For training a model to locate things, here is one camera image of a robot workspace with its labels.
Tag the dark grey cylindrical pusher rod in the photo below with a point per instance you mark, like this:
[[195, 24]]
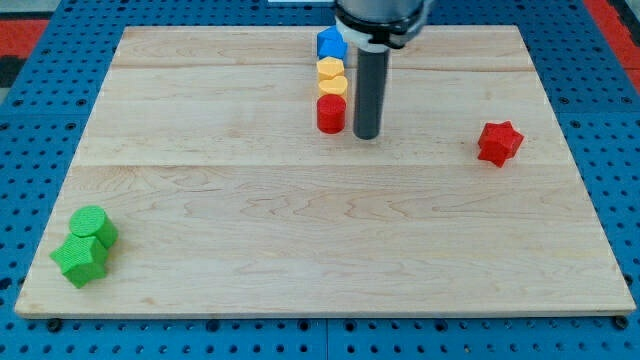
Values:
[[369, 94]]

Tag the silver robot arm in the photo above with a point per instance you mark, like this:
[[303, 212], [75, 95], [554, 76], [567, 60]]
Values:
[[376, 28]]

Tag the red star block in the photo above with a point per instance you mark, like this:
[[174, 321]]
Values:
[[499, 142]]

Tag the yellow heart block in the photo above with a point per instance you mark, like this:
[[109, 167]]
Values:
[[336, 86]]

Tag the yellow hexagon block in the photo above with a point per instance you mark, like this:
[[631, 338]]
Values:
[[329, 67]]

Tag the red cylinder block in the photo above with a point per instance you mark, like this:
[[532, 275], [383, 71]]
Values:
[[330, 113]]

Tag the blue cube block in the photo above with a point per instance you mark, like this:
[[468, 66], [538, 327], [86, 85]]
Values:
[[330, 43]]

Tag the light wooden board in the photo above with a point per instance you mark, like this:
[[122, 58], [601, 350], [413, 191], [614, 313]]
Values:
[[202, 148]]

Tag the green cylinder block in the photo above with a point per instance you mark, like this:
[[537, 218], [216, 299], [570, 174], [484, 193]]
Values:
[[93, 221]]

